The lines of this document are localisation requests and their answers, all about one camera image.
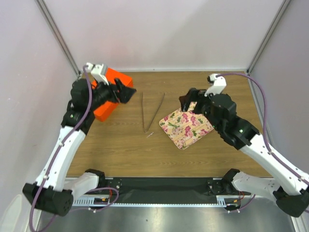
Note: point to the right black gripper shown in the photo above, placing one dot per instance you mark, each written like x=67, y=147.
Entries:
x=193, y=95

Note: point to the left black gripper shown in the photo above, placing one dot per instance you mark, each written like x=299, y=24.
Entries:
x=119, y=93

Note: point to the orange box lid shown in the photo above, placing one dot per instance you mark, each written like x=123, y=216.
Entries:
x=125, y=79

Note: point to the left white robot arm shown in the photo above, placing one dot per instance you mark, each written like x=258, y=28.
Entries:
x=49, y=192

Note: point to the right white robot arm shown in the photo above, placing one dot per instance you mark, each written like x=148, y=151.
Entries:
x=290, y=187

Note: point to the orange chocolate box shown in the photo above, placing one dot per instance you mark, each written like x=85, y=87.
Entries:
x=104, y=111

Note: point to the floral serving tray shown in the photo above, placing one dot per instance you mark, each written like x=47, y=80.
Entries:
x=185, y=128

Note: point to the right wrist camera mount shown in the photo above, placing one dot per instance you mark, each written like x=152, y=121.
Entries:
x=218, y=84

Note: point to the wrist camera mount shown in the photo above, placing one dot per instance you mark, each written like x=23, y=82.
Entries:
x=218, y=84
x=98, y=71

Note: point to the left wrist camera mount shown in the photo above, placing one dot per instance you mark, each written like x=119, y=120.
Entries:
x=98, y=71

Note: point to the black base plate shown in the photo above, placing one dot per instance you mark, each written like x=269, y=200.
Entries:
x=170, y=186

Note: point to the aluminium frame post left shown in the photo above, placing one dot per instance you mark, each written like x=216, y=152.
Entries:
x=58, y=35

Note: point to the aluminium frame post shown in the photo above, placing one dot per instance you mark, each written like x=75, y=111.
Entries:
x=276, y=20
x=58, y=35

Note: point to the white cable duct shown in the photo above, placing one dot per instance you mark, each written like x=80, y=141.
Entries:
x=186, y=200

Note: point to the aluminium frame post right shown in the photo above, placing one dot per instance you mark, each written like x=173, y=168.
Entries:
x=276, y=20

